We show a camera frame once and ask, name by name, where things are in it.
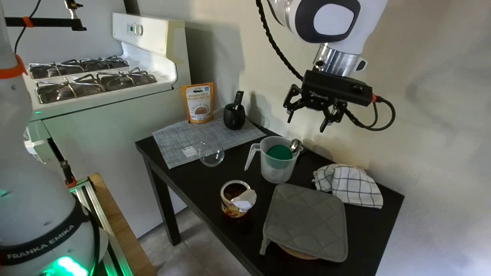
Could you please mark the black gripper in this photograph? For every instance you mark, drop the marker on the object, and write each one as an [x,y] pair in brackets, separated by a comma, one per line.
[338,88]

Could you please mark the clear plastic jug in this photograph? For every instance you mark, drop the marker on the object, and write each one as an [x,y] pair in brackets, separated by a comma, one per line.
[277,170]

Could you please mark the white checked towel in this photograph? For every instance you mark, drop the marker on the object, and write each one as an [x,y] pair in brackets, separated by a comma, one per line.
[354,185]

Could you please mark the green round object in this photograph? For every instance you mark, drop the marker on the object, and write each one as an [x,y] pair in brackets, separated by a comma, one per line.
[280,151]

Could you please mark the black pestle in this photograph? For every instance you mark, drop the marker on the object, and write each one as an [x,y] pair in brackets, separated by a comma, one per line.
[239,96]

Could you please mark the black mortar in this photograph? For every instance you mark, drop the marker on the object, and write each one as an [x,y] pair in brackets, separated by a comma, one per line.
[236,118]

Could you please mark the grey checked placemat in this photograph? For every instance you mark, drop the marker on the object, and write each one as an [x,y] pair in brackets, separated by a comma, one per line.
[205,138]

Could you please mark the small clear glass bowl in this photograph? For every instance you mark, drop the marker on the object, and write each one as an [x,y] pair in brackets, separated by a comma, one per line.
[211,156]

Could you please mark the grey pot holder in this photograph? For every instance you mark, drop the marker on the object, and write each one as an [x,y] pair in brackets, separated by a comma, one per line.
[308,222]

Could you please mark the orange food pouch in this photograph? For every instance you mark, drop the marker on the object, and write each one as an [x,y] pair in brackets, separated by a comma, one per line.
[199,101]

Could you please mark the black table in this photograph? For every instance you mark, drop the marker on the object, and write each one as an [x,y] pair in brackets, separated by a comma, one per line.
[200,184]

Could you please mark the wooden trivet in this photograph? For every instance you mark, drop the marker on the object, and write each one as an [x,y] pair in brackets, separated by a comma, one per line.
[297,253]

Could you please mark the black stove burner grate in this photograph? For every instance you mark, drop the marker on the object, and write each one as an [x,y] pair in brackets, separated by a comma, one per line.
[105,62]
[67,90]
[54,69]
[128,78]

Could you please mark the white stove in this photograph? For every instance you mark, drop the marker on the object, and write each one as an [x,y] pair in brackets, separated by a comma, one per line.
[108,127]

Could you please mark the black pole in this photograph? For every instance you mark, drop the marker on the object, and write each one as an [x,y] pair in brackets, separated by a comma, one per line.
[133,6]

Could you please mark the wooden board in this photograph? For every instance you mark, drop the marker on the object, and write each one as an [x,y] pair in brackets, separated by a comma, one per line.
[120,230]

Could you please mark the black rod with orange band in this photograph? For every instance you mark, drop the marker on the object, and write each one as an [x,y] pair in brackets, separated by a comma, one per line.
[62,161]

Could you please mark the black bar with orange tape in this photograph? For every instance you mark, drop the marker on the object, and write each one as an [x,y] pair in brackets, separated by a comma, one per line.
[47,21]

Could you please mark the metal frame rail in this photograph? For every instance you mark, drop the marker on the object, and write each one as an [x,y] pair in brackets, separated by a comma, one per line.
[101,223]

